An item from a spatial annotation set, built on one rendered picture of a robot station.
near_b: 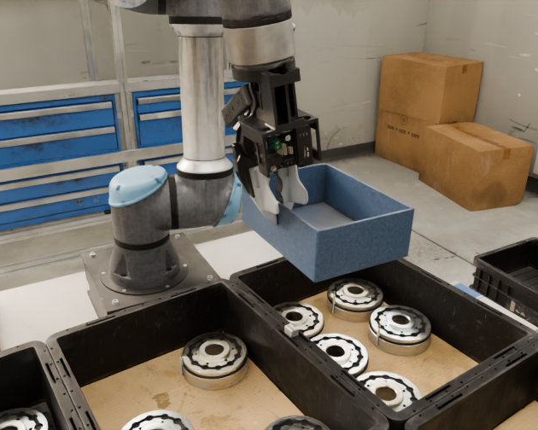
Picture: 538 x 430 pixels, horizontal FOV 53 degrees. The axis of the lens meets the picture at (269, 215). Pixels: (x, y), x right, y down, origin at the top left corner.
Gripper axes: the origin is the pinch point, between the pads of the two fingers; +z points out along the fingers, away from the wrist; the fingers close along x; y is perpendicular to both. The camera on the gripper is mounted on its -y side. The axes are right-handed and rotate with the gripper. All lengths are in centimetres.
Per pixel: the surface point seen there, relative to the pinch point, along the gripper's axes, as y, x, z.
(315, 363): 9.1, -1.3, 18.8
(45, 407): -10.1, -36.1, 24.0
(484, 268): -40, 83, 66
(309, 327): -6.1, 5.8, 27.0
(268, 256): -56, 20, 45
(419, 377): 9.2, 16.3, 31.4
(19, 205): -191, -42, 64
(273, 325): -0.8, -2.6, 18.6
